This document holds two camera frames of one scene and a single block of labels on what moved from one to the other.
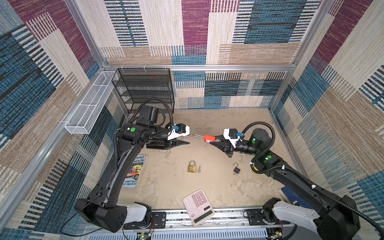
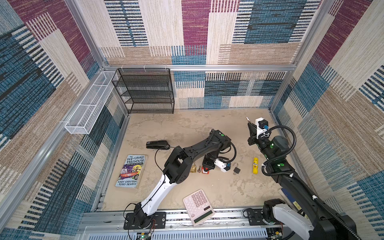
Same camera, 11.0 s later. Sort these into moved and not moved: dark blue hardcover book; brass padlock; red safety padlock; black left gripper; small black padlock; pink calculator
Moved: black left gripper; red safety padlock
Not moved: dark blue hardcover book; pink calculator; small black padlock; brass padlock
